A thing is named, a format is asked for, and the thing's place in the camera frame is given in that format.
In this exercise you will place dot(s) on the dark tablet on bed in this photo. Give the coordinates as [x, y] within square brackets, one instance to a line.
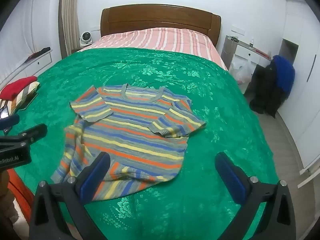
[28, 100]

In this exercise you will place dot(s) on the beige curtain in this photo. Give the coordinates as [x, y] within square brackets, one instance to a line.
[70, 26]

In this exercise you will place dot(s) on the red folded garment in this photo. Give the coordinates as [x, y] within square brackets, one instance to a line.
[10, 91]

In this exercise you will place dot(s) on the white plastic bag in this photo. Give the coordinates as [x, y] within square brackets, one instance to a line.
[241, 71]

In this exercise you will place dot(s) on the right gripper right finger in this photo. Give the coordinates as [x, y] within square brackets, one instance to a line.
[278, 218]

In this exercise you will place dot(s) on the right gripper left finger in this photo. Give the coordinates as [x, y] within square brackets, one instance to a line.
[47, 221]

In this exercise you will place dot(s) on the green patterned bedspread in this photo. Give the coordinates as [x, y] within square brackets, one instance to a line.
[193, 205]

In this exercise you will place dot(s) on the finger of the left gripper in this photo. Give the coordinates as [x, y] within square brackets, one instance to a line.
[9, 121]
[26, 137]

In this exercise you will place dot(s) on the blue garment on chair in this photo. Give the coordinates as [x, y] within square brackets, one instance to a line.
[285, 74]

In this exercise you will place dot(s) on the pink striped bed sheet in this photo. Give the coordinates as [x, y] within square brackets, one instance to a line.
[161, 38]

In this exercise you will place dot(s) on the smartphone with lit screen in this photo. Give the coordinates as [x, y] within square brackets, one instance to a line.
[4, 112]

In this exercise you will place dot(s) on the black clothes on chair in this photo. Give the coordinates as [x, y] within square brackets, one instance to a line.
[266, 97]

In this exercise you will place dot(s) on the white desk with drawer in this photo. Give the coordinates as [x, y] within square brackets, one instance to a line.
[235, 51]

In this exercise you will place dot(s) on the orange garment of person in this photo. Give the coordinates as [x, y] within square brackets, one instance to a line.
[22, 194]

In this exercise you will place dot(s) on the white window-side drawer cabinet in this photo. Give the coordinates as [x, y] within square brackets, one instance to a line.
[33, 67]

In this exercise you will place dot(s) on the white wardrobe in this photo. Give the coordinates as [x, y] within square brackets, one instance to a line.
[300, 112]

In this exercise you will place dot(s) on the brown wooden headboard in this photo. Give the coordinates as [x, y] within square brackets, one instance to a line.
[132, 17]

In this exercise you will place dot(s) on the black item on cabinet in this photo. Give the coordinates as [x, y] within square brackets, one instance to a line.
[38, 54]

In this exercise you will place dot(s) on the striped knit sweater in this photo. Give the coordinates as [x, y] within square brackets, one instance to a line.
[144, 130]

